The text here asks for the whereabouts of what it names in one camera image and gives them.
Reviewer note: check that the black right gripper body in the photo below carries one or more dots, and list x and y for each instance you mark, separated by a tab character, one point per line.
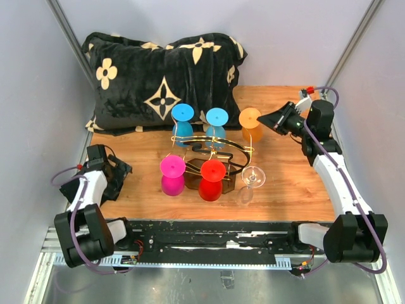
292	122

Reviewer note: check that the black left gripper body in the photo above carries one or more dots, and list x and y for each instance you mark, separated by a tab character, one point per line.
119	173

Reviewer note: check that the black cloth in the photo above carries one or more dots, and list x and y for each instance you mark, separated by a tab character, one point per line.
113	187

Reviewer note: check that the orange plastic wine glass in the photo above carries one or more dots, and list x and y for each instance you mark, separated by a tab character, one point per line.
251	127

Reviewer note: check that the gold wire wine glass rack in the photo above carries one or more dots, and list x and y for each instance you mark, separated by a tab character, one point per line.
234	156

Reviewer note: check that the magenta plastic wine glass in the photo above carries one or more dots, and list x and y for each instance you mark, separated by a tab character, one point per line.
172	168

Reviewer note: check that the light blue plastic wine glass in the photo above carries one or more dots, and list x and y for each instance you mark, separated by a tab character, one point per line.
216	118

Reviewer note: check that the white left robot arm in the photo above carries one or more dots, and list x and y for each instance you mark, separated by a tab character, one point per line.
85	236

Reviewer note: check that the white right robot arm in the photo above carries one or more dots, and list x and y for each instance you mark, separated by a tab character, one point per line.
357	233

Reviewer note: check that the clear glass wine glass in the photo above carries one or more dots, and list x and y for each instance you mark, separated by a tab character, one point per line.
253	177

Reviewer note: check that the red plastic wine glass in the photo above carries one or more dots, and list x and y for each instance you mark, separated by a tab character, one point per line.
212	173

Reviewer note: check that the black floral pattern pillow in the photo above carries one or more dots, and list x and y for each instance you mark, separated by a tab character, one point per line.
138	83

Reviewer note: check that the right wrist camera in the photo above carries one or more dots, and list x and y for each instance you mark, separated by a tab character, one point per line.
305	99

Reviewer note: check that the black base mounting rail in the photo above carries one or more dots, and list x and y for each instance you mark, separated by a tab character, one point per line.
206	244

